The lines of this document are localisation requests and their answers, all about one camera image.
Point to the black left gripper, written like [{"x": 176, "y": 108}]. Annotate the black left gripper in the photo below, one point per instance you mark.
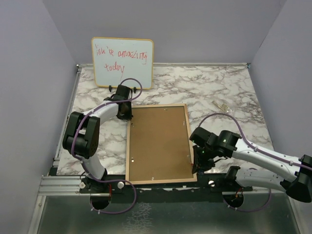
[{"x": 128, "y": 115}]

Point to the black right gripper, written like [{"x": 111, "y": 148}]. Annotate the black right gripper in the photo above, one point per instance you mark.
[{"x": 199, "y": 165}]

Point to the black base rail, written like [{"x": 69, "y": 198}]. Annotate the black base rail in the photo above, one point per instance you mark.
[{"x": 207, "y": 187}]

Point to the white dry-erase board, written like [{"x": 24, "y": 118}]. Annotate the white dry-erase board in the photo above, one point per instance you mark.
[{"x": 117, "y": 59}]

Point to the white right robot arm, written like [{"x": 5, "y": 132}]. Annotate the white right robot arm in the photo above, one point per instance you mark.
[{"x": 280, "y": 172}]

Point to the blue picture frame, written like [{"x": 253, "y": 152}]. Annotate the blue picture frame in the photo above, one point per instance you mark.
[{"x": 158, "y": 146}]

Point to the clear bag of hardware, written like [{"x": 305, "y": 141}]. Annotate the clear bag of hardware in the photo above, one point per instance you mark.
[{"x": 222, "y": 107}]

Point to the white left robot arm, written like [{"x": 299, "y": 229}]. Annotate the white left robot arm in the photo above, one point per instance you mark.
[{"x": 81, "y": 137}]

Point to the black whiteboard stand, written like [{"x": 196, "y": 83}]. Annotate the black whiteboard stand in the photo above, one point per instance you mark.
[{"x": 122, "y": 88}]

